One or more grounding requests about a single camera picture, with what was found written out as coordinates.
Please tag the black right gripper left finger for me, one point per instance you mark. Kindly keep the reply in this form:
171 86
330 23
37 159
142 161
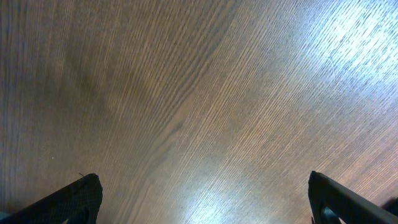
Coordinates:
79 202

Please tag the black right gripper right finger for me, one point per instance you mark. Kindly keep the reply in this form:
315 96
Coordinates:
332 202

